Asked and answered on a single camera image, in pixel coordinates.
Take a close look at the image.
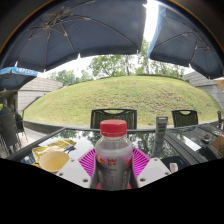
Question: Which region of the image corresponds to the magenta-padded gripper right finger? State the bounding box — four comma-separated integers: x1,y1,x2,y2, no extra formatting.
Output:
130,147,172,189

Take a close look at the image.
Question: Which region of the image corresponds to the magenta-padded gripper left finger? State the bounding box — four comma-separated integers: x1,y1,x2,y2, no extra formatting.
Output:
56,147,100,190

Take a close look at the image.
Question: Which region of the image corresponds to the clear red-capped drink bottle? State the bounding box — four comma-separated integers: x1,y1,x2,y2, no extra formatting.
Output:
94,119,135,192

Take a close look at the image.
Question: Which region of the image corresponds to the flat round red coaster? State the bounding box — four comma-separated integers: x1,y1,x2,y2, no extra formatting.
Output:
95,181,133,191

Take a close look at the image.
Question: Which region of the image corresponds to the yellow foil packet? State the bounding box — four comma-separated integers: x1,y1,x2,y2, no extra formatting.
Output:
31,138,78,165

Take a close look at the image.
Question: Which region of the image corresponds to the black mesh patio chair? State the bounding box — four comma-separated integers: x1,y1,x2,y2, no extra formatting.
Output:
171,109,200,129
90,108,139,131

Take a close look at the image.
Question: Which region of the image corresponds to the dark wicker chair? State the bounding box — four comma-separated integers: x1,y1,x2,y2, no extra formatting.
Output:
0,113,20,155

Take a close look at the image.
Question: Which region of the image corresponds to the grey stone building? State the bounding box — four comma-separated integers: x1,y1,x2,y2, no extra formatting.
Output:
16,77,64,113

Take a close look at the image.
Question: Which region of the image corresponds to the person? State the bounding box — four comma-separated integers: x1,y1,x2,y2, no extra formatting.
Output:
0,99,13,118

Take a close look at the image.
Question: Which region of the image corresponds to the large navy patio umbrella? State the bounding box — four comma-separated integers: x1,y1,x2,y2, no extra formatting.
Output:
0,0,148,73

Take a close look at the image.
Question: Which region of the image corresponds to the cream mug with yellow handle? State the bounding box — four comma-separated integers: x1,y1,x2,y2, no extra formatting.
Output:
38,150,71,175

